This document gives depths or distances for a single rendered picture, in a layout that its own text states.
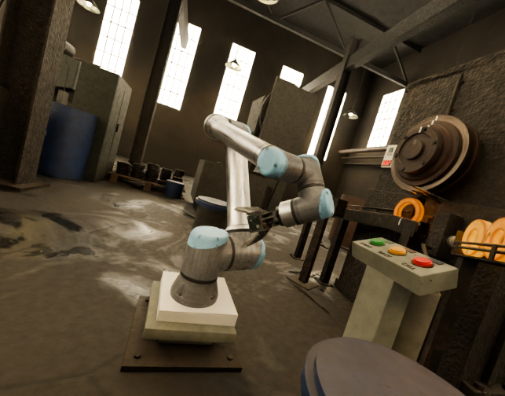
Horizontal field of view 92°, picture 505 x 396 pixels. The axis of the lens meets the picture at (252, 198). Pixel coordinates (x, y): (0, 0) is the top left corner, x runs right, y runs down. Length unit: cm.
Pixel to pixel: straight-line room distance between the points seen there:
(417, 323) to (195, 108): 1104
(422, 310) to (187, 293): 75
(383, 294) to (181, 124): 1092
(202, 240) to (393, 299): 61
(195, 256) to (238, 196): 33
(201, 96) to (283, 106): 773
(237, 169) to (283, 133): 298
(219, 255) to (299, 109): 355
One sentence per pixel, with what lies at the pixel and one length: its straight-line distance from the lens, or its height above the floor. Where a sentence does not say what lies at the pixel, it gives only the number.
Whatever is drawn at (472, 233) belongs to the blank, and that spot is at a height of 72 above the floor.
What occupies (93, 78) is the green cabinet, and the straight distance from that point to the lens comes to 409.
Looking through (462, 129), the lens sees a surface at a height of 124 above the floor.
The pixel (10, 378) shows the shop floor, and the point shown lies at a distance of 101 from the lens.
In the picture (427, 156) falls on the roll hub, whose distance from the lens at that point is 167.
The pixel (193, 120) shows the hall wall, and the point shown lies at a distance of 1133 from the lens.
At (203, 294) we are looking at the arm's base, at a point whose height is 22.
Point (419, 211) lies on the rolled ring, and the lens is 171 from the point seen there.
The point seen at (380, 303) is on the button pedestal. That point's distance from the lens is 76.
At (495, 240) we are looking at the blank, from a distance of 122.
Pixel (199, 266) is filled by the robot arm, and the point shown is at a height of 31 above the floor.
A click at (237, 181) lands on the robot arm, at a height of 65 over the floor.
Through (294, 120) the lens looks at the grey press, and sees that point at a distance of 418.
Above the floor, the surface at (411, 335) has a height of 38.
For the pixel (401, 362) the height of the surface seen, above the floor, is 43.
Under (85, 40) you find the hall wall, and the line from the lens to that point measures 1268.
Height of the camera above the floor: 68
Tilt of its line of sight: 4 degrees down
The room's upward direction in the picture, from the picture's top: 17 degrees clockwise
